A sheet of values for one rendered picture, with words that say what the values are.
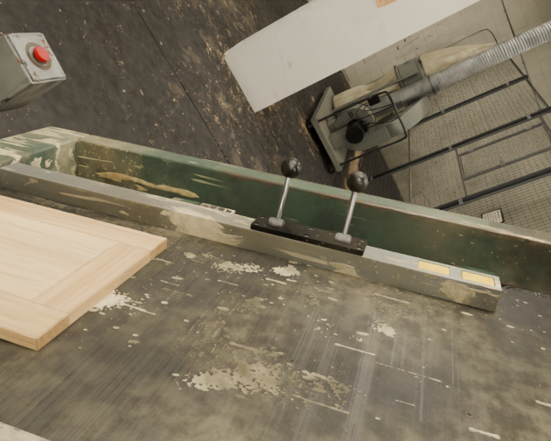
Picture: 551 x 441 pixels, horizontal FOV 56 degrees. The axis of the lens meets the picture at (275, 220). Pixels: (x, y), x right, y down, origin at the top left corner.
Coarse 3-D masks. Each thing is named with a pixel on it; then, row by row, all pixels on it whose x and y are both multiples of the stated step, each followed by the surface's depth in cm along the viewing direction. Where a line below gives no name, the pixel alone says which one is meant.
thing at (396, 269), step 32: (32, 192) 101; (64, 192) 99; (96, 192) 96; (128, 192) 98; (160, 224) 95; (192, 224) 92; (224, 224) 91; (288, 256) 89; (320, 256) 87; (352, 256) 85; (384, 256) 86; (416, 288) 84; (448, 288) 82; (480, 288) 81
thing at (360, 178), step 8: (352, 176) 87; (360, 176) 87; (352, 184) 87; (360, 184) 87; (352, 192) 88; (352, 200) 88; (352, 208) 88; (344, 224) 88; (344, 232) 87; (336, 240) 87; (344, 240) 86
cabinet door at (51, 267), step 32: (0, 224) 85; (32, 224) 86; (64, 224) 87; (96, 224) 88; (0, 256) 75; (32, 256) 76; (64, 256) 78; (96, 256) 79; (128, 256) 79; (0, 288) 68; (32, 288) 69; (64, 288) 69; (96, 288) 70; (0, 320) 61; (32, 320) 62; (64, 320) 64
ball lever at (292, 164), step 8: (288, 160) 90; (296, 160) 90; (288, 168) 90; (296, 168) 90; (288, 176) 90; (296, 176) 91; (288, 184) 91; (280, 200) 90; (280, 208) 90; (280, 216) 90; (272, 224) 89; (280, 224) 89
